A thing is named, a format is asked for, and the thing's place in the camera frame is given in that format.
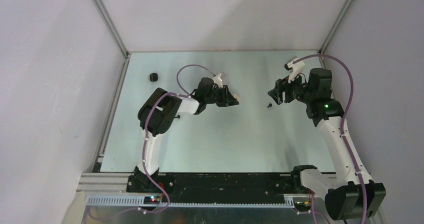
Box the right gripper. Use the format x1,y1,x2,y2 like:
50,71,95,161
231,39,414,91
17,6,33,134
268,69,315,105

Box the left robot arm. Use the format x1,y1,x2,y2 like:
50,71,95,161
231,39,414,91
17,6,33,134
133,77,240,192

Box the black earbud charging case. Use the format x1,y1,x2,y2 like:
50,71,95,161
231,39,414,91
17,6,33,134
149,73,159,82

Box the aluminium frame post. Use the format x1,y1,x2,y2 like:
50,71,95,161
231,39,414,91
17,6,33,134
92,0,129,58
318,0,355,54

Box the white earbud charging case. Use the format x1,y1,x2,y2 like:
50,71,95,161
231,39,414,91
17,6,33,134
233,95,240,103

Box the right aluminium frame post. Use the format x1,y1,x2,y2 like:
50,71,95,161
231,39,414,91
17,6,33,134
318,0,355,54

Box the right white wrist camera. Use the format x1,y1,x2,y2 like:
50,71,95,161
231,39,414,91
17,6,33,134
284,56,305,83

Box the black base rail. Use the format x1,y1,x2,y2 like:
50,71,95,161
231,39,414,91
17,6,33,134
126,172,309,204

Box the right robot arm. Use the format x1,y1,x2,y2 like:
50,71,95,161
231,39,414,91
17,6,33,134
268,68,386,220

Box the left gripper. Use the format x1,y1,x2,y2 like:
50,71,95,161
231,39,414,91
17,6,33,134
204,85,239,107

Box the left aluminium frame post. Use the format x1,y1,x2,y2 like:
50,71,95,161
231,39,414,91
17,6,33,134
92,0,129,58

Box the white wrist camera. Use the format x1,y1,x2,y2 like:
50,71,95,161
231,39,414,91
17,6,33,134
284,56,305,83
212,72,226,89

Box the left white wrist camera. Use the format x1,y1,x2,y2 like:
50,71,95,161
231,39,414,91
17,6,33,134
212,72,226,89

